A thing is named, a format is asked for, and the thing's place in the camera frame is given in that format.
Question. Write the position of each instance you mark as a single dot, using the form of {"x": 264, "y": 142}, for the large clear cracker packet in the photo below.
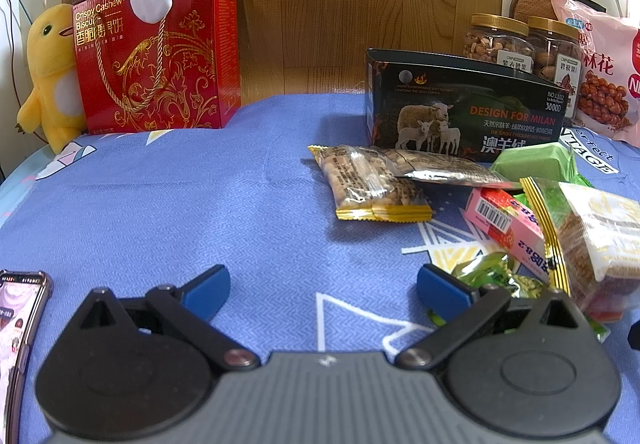
{"x": 600, "y": 234}

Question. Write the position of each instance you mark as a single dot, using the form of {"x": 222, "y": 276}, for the pink twisted snack bag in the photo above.
{"x": 610, "y": 63}

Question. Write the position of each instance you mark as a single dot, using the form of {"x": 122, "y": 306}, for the small green crinkled snack packet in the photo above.
{"x": 492, "y": 276}

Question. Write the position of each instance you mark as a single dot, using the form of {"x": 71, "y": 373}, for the gold lid dark nut jar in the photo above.
{"x": 555, "y": 48}

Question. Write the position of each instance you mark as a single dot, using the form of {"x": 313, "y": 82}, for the gold-edged clear snack packet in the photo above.
{"x": 400, "y": 201}
{"x": 345, "y": 179}

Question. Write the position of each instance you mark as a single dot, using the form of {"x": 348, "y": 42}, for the pale green block snack packet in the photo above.
{"x": 530, "y": 161}

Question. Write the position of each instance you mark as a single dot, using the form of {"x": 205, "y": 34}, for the silver snack packet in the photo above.
{"x": 450, "y": 171}

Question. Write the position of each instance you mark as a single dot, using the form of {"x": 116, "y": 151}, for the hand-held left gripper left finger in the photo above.
{"x": 207, "y": 294}

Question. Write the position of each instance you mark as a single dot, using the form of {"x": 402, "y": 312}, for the brown woven pad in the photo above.
{"x": 530, "y": 3}

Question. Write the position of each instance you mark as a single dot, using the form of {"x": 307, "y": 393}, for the yellow plush toy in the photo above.
{"x": 47, "y": 53}

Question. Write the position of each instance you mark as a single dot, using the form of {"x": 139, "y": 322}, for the gold lid light nut jar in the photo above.
{"x": 495, "y": 43}

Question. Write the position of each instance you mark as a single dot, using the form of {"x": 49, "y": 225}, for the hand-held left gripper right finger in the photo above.
{"x": 442, "y": 291}

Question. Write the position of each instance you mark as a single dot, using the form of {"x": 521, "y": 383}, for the pink snack box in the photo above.
{"x": 505, "y": 224}

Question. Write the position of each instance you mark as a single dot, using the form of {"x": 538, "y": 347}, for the red gift box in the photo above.
{"x": 165, "y": 73}

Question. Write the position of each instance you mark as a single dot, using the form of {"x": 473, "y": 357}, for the black sheep print box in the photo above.
{"x": 450, "y": 88}

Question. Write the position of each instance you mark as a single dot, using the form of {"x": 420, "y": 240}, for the smartphone in clear case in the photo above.
{"x": 15, "y": 324}

